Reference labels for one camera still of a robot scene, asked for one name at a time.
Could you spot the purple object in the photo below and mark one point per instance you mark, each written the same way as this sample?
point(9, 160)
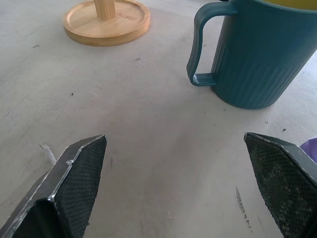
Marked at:
point(310, 148)

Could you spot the teal ribbed plastic mug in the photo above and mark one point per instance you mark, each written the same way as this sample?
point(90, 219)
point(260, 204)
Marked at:
point(257, 57)

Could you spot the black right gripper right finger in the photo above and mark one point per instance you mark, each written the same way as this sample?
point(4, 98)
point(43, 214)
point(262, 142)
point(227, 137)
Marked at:
point(280, 183)

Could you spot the round wooden stand base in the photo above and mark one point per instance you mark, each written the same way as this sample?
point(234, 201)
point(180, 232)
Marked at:
point(106, 24)

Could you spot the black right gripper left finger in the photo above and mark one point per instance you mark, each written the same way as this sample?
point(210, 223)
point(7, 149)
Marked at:
point(74, 188)

